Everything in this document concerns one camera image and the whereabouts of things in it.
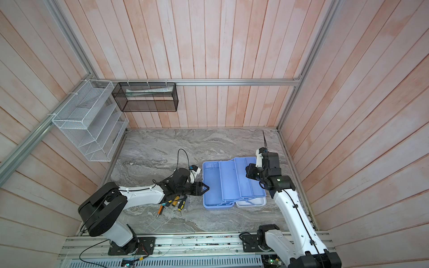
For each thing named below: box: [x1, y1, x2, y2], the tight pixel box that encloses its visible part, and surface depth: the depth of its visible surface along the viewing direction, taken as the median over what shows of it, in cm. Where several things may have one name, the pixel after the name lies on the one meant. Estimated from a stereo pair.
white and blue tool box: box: [202, 156, 268, 210], surface depth 84 cm
